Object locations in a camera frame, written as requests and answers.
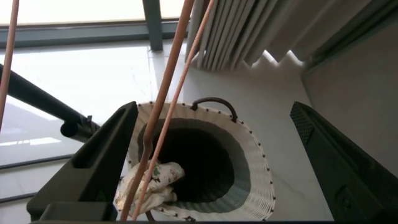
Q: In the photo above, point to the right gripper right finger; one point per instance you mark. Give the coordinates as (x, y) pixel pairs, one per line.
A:
(357, 186)

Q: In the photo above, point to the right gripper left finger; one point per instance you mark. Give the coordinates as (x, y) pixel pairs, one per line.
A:
(87, 186)

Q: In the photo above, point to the white laundry basket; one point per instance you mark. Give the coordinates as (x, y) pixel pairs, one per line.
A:
(258, 174)

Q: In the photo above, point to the black clothes rack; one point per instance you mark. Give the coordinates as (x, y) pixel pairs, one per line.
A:
(37, 96)

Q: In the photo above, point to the cream printed garment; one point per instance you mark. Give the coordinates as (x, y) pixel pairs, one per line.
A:
(164, 177)

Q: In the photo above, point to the grey curtain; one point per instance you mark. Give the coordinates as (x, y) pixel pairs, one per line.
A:
(248, 31)

